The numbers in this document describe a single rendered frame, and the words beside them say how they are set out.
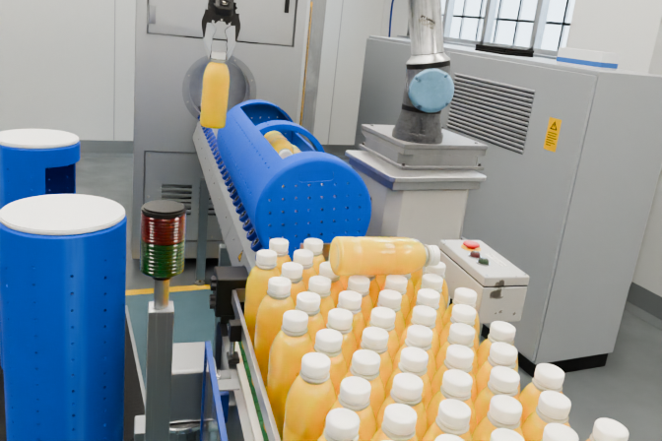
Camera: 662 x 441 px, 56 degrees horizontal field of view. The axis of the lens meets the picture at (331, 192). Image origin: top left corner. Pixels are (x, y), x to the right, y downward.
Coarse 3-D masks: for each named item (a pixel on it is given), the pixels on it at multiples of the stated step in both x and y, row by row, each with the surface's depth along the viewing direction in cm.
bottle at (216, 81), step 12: (216, 60) 163; (204, 72) 165; (216, 72) 163; (228, 72) 165; (204, 84) 165; (216, 84) 164; (228, 84) 166; (204, 96) 165; (216, 96) 165; (228, 96) 168; (204, 108) 166; (216, 108) 165; (204, 120) 167; (216, 120) 166
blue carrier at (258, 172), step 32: (224, 128) 209; (256, 128) 180; (288, 128) 179; (224, 160) 203; (256, 160) 157; (288, 160) 143; (320, 160) 142; (256, 192) 144; (288, 192) 142; (320, 192) 144; (352, 192) 146; (256, 224) 142; (288, 224) 144; (320, 224) 146; (352, 224) 149
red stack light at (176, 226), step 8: (144, 216) 87; (184, 216) 89; (144, 224) 87; (152, 224) 87; (160, 224) 87; (168, 224) 87; (176, 224) 88; (184, 224) 90; (144, 232) 88; (152, 232) 87; (160, 232) 87; (168, 232) 87; (176, 232) 88; (184, 232) 90; (144, 240) 88; (152, 240) 87; (160, 240) 87; (168, 240) 88; (176, 240) 88
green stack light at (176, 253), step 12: (144, 252) 88; (156, 252) 88; (168, 252) 88; (180, 252) 90; (144, 264) 89; (156, 264) 88; (168, 264) 89; (180, 264) 90; (156, 276) 89; (168, 276) 89
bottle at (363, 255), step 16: (336, 240) 110; (352, 240) 110; (368, 240) 111; (384, 240) 112; (400, 240) 113; (416, 240) 115; (336, 256) 111; (352, 256) 108; (368, 256) 109; (384, 256) 110; (400, 256) 111; (416, 256) 112; (336, 272) 110; (352, 272) 110; (368, 272) 111; (384, 272) 112; (400, 272) 113
